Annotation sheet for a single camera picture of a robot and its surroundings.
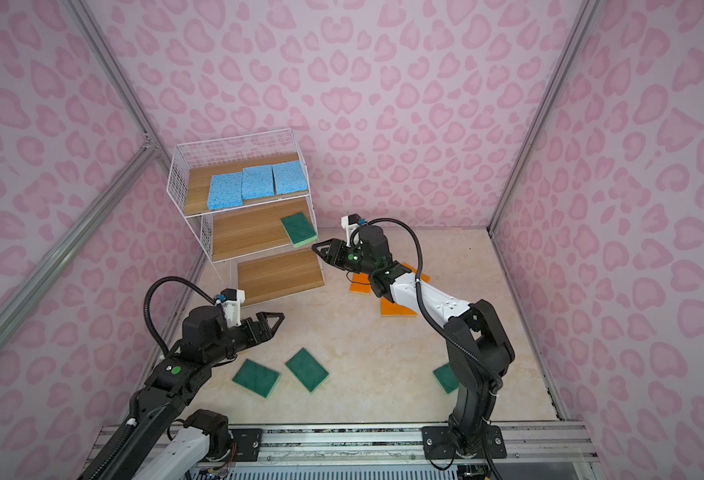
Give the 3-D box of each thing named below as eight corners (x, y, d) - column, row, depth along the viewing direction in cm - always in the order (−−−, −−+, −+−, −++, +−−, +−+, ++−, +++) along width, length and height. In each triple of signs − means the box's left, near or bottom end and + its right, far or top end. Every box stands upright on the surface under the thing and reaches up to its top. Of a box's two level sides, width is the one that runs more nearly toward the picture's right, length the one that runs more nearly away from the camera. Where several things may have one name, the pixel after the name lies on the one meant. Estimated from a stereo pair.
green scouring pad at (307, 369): (286, 365, 88) (284, 363, 87) (303, 349, 91) (302, 346, 90) (311, 393, 83) (310, 391, 82) (328, 375, 86) (327, 372, 85)
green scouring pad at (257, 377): (234, 381, 85) (231, 378, 84) (248, 360, 89) (246, 357, 88) (268, 398, 82) (266, 396, 81) (281, 376, 86) (280, 373, 85)
